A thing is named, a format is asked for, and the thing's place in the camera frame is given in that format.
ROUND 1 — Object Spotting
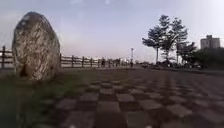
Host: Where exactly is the tall building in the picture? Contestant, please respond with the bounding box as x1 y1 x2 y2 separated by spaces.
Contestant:
200 34 221 50

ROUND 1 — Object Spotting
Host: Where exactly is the dark hedge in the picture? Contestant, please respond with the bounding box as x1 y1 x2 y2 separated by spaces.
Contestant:
190 47 224 70

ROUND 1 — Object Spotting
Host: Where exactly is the group of tall trees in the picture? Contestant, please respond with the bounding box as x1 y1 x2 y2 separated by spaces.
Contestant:
141 14 198 65

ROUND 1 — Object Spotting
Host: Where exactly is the large grey boulder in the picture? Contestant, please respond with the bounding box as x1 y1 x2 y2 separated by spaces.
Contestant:
11 11 62 81

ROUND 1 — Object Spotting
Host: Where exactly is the grass strip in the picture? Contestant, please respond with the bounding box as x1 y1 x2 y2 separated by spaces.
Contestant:
0 68 88 128

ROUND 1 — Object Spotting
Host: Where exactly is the chequered brick paving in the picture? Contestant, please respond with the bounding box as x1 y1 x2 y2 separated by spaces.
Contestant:
33 67 224 128

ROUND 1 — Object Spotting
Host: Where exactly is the pole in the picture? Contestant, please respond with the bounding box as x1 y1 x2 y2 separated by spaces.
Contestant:
130 47 135 64

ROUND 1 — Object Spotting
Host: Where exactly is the wooden rail fence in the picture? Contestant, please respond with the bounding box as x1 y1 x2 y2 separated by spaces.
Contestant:
0 45 129 70

